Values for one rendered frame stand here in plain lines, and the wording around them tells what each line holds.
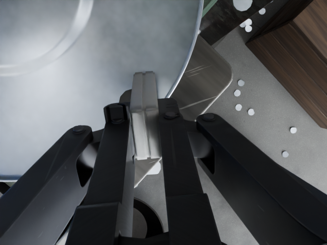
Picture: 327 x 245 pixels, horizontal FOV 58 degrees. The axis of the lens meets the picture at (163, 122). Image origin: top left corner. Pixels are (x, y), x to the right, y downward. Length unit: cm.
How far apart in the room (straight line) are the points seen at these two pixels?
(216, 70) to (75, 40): 11
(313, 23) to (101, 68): 59
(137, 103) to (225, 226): 102
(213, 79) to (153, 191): 87
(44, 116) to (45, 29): 6
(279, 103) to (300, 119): 10
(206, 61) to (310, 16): 54
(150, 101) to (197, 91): 8
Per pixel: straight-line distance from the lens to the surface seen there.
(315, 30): 75
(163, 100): 18
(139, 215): 110
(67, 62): 23
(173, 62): 23
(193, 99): 23
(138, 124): 15
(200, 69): 23
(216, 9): 64
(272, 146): 111
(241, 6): 39
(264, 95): 107
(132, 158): 15
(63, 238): 45
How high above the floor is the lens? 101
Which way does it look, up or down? 83 degrees down
